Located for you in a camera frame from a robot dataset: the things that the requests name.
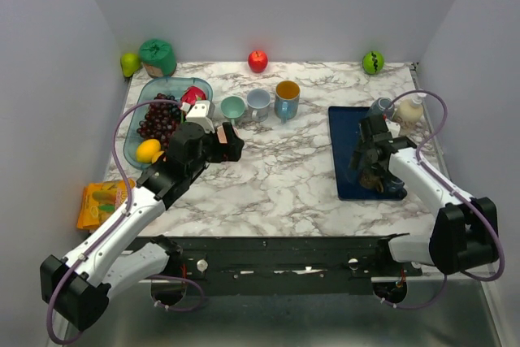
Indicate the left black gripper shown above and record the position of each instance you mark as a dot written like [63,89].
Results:
[230,151]

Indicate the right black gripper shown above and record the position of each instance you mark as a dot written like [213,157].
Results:
[365,165]

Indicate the mint green mug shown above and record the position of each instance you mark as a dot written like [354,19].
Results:
[233,108]

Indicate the grey blue mug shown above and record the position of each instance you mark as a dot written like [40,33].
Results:
[258,101]

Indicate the blue butterfly mug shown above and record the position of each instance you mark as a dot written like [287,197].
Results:
[287,94]

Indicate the pink mug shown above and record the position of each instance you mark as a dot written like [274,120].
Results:
[225,133]

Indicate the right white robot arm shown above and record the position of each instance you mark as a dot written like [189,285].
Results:
[464,234]

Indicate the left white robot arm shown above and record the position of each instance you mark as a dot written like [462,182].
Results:
[79,285]

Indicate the brown patterned mug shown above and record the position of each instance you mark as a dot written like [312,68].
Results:
[371,182]

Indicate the dark teal mug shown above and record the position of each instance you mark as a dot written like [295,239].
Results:
[382,106]

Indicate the dark blue mug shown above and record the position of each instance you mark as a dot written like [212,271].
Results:
[394,188]

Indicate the small yellow lemon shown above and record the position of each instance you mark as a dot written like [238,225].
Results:
[157,156]

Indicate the dark blue tray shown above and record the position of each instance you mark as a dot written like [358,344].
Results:
[343,129]

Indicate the dark purple grapes bunch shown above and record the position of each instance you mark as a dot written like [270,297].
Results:
[160,122]

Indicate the yellow mango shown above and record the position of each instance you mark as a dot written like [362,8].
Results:
[146,150]

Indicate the cream soap pump bottle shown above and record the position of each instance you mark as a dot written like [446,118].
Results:
[409,112]

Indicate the red dragon fruit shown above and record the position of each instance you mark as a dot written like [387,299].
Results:
[192,95]

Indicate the teal transparent fruit tray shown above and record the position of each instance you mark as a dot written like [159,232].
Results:
[175,86]

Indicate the green striped ball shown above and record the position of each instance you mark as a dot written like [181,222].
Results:
[373,62]

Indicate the orange snack bag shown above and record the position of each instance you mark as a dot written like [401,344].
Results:
[99,202]

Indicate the green pear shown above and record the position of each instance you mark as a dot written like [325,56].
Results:
[130,63]

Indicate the red apple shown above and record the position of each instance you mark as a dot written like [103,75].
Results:
[257,61]

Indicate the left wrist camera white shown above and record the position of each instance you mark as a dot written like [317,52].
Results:
[201,113]

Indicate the black table front rail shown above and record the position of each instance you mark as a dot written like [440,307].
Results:
[229,266]

